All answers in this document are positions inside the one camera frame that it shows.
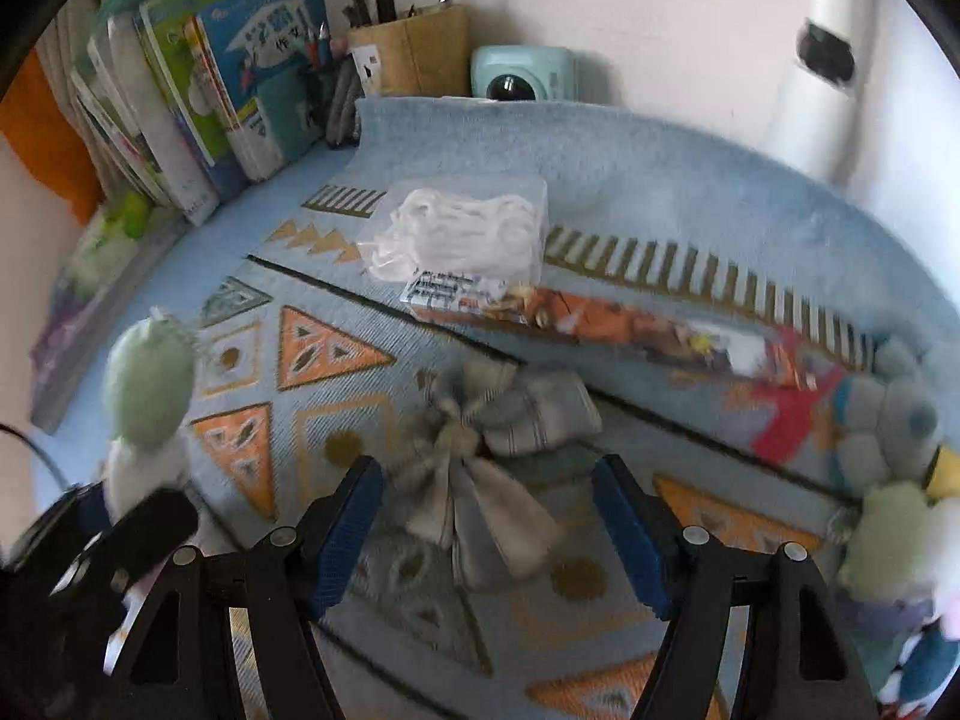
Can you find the orange cloth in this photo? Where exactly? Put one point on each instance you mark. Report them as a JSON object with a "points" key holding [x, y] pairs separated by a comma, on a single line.
{"points": [[45, 135]]}

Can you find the brown pen holder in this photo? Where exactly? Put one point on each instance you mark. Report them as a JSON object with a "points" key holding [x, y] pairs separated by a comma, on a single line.
{"points": [[412, 52]]}

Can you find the long orange printed packet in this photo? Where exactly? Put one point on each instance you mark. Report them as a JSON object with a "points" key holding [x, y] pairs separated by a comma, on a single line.
{"points": [[615, 322]]}

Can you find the yellow toy piece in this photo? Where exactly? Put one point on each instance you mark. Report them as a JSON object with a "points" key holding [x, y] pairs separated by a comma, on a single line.
{"points": [[945, 472]]}

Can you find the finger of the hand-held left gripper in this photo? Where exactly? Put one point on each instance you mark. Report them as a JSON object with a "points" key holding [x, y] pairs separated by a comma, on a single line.
{"points": [[154, 525]]}

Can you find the row of books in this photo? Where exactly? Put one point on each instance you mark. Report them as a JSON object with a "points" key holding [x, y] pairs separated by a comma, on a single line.
{"points": [[225, 67]]}

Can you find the pink white green plush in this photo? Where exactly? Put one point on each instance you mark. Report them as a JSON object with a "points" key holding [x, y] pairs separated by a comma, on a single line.
{"points": [[892, 532], [146, 382]]}

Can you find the mint instant camera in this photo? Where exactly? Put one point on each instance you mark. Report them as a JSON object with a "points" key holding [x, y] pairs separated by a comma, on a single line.
{"points": [[521, 71]]}

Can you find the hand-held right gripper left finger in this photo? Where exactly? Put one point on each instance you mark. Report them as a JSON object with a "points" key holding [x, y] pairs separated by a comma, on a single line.
{"points": [[349, 540]]}

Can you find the grey striped fabric bow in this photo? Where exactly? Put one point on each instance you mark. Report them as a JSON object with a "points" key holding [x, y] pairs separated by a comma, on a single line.
{"points": [[487, 435]]}

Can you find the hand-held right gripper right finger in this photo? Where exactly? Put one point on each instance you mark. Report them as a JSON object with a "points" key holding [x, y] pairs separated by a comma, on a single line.
{"points": [[630, 540]]}

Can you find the green purple flat book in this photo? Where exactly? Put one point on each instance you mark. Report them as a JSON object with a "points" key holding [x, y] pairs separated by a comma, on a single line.
{"points": [[97, 292]]}

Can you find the black pipe clamp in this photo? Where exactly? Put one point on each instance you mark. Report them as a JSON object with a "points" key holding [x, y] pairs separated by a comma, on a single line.
{"points": [[825, 52]]}

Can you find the red cloth piece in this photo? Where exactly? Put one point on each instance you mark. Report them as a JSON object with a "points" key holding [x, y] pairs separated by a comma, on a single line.
{"points": [[787, 427]]}

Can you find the light blue plush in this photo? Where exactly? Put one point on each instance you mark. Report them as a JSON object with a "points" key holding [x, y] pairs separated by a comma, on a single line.
{"points": [[885, 412]]}

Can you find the patterned blue mat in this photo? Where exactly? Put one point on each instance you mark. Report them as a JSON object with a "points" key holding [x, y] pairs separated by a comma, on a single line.
{"points": [[637, 187]]}

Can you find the black mesh pen holder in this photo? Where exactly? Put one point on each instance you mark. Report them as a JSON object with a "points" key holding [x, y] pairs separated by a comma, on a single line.
{"points": [[330, 101]]}

